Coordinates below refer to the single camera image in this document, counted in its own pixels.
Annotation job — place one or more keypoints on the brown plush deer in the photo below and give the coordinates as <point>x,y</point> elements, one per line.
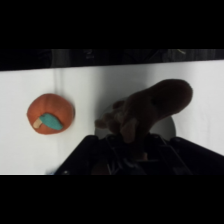
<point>150,105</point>

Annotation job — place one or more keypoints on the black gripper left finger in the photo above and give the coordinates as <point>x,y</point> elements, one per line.
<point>115,150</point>

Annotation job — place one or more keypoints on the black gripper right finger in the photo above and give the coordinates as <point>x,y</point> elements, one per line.
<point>158,150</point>

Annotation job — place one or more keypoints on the orange plush ball teal patch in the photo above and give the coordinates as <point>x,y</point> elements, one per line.
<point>50,113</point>

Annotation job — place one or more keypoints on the black curtain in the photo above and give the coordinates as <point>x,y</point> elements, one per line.
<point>110,57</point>

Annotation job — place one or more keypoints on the grey bowl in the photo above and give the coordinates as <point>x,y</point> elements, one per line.
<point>166,127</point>

